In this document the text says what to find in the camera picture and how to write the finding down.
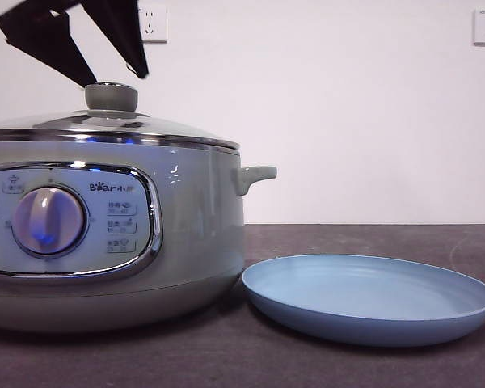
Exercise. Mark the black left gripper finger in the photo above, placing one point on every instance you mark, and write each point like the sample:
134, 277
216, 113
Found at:
117, 28
36, 26

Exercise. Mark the glass lid with green knob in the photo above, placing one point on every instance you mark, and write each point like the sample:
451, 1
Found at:
111, 99

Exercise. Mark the pale green electric steamer pot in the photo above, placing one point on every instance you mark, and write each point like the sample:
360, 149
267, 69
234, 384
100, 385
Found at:
194, 210

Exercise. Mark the blue round plate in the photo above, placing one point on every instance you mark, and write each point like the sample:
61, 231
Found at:
368, 295

